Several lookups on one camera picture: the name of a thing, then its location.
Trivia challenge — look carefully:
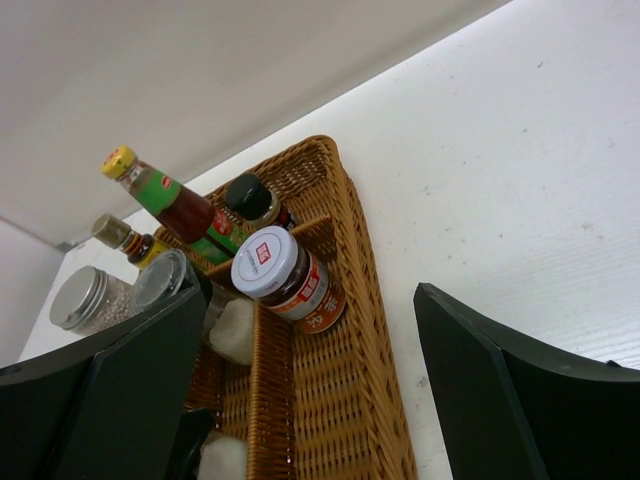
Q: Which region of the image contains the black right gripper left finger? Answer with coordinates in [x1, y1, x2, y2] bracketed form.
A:
[1, 288, 205, 479]

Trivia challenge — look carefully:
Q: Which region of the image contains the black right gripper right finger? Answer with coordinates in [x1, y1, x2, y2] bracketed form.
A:
[414, 283, 639, 479]

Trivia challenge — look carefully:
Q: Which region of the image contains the silver lid peppercorn jar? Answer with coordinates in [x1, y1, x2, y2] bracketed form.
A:
[49, 266, 133, 337]

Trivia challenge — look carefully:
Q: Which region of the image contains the clear lid salt grinder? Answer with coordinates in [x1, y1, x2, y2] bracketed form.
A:
[130, 249, 254, 366]

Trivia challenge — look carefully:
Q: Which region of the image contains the yellow label oil bottle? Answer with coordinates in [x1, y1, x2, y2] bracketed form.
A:
[92, 214, 170, 270]

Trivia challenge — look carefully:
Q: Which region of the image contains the green label yellow cap bottle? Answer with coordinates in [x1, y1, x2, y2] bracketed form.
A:
[101, 145, 247, 265]

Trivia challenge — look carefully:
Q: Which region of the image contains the orange label sauce jar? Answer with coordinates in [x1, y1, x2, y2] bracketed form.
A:
[231, 226, 347, 334]

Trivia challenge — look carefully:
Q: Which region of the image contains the black cap pepper bottle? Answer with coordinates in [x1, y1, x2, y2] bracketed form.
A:
[224, 173, 297, 230]

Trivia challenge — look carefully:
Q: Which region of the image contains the brown wicker divided basket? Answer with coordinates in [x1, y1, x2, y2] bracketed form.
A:
[185, 135, 417, 479]

